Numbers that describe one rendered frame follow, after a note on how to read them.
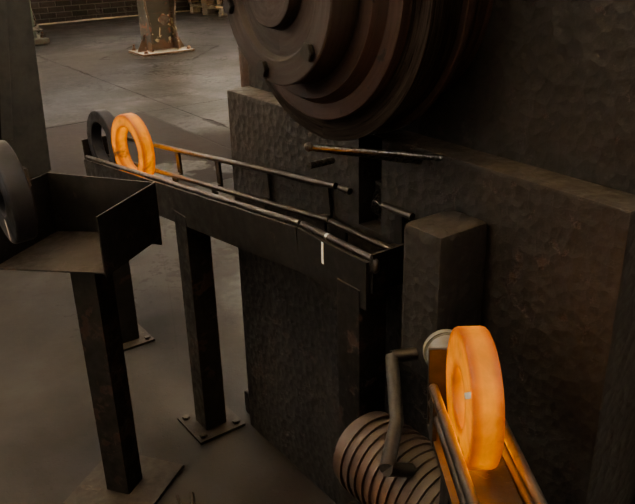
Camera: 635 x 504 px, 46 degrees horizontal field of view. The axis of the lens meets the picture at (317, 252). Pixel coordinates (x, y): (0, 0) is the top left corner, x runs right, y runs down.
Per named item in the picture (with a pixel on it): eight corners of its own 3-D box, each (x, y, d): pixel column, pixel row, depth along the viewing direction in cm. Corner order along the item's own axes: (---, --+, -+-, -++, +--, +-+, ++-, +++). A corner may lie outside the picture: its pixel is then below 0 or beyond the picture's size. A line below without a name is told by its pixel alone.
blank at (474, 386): (478, 465, 89) (450, 465, 89) (468, 334, 92) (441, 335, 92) (511, 474, 74) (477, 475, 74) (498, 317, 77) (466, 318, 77)
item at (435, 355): (485, 424, 94) (489, 345, 90) (486, 427, 93) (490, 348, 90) (426, 426, 94) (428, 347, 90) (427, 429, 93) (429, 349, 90)
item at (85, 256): (94, 446, 188) (46, 172, 159) (188, 467, 180) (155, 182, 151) (42, 500, 171) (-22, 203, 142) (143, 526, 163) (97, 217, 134)
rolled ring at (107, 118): (106, 111, 200) (117, 109, 202) (81, 110, 215) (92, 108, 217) (119, 179, 205) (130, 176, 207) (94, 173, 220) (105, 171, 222)
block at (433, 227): (446, 342, 122) (454, 204, 112) (483, 363, 116) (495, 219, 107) (397, 364, 116) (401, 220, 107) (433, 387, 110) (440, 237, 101)
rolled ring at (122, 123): (138, 199, 198) (149, 196, 200) (148, 147, 185) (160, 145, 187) (107, 152, 206) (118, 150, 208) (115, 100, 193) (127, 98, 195)
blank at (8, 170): (-7, 136, 118) (-30, 141, 117) (18, 143, 106) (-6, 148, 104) (20, 229, 124) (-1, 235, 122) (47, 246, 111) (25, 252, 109)
